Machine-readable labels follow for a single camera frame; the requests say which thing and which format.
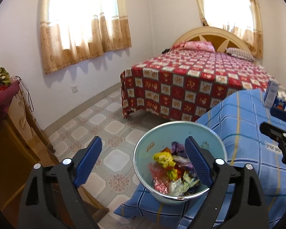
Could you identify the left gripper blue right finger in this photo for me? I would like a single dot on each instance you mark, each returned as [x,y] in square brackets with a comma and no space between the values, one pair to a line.
[247,207]

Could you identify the window beige curtain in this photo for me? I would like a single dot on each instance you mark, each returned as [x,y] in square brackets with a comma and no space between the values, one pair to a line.
[73,31]
[239,17]

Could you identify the red patterned bedspread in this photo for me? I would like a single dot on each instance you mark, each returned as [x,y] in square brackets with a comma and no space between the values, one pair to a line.
[184,85]

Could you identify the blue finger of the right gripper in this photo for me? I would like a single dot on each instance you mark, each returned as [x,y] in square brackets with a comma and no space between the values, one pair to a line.
[272,132]
[278,113]

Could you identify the clear green plastic bag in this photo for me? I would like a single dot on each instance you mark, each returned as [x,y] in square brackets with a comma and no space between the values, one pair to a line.
[183,185]

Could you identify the blue plaid table cloth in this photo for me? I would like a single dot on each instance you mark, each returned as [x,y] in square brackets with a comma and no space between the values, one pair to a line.
[236,120]

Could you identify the striped pillow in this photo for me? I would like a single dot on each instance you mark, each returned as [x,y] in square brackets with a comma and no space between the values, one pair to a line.
[241,54]

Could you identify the light blue trash bin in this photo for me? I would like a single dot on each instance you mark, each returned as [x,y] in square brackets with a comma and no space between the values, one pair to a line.
[159,139]

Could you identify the purple wrapper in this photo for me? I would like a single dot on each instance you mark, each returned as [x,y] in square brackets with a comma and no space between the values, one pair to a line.
[180,156]

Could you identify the cream wooden headboard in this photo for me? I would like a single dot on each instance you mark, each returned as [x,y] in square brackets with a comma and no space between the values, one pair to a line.
[220,38]

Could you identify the wooden dresser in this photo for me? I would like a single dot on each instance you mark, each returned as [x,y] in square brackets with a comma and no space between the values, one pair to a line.
[17,160]

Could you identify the left window beige curtain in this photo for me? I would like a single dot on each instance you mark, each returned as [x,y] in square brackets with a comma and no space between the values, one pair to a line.
[73,31]

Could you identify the pink pillow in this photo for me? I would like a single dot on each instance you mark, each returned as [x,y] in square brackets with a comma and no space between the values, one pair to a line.
[199,46]

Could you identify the yellow flowered wrapper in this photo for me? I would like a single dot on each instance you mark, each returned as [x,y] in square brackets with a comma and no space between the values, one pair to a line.
[167,164]

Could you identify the white label tag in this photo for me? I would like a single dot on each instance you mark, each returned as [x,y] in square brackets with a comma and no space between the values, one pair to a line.
[273,148]

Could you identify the green cloth item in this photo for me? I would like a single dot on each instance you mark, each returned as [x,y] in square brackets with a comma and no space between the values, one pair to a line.
[5,80]

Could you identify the clear pink plastic wrapper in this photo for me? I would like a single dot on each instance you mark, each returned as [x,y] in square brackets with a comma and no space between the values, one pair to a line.
[160,178]

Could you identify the blue white milk carton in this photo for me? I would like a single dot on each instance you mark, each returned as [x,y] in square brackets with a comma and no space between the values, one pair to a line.
[280,100]

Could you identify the grey white carton box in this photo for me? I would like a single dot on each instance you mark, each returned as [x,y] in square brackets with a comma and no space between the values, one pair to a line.
[271,93]

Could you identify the dark red dresser cloth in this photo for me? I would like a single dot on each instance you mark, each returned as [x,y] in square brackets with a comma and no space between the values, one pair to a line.
[7,95]

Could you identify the wall socket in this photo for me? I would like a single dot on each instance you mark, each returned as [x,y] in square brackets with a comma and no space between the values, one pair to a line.
[74,89]

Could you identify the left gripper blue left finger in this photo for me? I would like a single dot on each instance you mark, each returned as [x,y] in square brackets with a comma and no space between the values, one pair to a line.
[51,198]

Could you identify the back window beige curtain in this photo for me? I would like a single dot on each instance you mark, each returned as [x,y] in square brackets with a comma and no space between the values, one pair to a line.
[239,17]

